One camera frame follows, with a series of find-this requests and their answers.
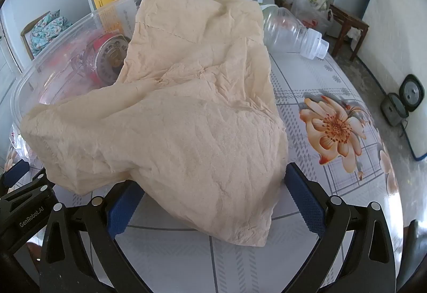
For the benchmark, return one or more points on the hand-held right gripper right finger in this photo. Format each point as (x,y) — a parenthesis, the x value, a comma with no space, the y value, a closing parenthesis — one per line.
(305,199)

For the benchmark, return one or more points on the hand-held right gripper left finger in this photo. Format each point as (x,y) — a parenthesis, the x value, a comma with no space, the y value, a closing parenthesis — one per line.
(123,209)

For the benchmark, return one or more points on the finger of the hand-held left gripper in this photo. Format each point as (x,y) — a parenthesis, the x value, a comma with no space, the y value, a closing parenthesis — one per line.
(35,181)
(15,171)

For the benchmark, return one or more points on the beige tissue paper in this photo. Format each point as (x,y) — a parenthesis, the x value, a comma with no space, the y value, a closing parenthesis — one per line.
(186,113)

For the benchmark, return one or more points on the clear bag with pink contents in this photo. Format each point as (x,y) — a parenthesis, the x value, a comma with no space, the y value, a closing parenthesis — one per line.
(60,46)

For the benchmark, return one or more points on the clear plastic bottle green label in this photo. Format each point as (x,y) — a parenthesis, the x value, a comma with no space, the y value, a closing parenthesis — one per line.
(287,32)

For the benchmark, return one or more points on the floral tablecloth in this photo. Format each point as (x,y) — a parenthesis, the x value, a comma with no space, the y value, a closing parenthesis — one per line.
(290,73)

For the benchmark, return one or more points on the wooden chair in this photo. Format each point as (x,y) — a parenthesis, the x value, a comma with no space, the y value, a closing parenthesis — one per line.
(26,36)

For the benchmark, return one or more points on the red round tin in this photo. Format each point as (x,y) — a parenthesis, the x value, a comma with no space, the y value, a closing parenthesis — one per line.
(106,56)

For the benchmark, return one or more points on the floral cushion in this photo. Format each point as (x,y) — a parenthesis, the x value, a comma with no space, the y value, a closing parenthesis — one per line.
(48,29)

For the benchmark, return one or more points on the white plastic bag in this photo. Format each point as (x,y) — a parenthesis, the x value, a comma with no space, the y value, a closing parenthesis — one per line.
(310,12)

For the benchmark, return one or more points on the dark wooden stool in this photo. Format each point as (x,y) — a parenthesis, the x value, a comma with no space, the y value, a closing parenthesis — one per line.
(350,17)

